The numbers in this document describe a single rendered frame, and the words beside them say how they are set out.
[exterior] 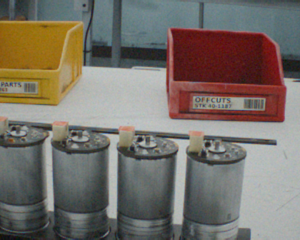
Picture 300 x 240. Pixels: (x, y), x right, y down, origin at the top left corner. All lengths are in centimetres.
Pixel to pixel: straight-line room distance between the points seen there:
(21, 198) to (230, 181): 9
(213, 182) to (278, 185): 15
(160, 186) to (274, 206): 12
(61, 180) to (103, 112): 28
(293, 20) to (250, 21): 33
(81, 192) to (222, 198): 6
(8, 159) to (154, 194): 6
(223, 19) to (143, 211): 442
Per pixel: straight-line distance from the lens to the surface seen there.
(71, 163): 25
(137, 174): 25
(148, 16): 472
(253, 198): 37
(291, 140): 49
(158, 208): 26
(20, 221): 27
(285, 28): 467
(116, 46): 328
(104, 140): 26
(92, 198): 26
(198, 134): 25
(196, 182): 25
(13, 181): 27
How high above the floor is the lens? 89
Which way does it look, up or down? 16 degrees down
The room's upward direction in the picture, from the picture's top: 2 degrees clockwise
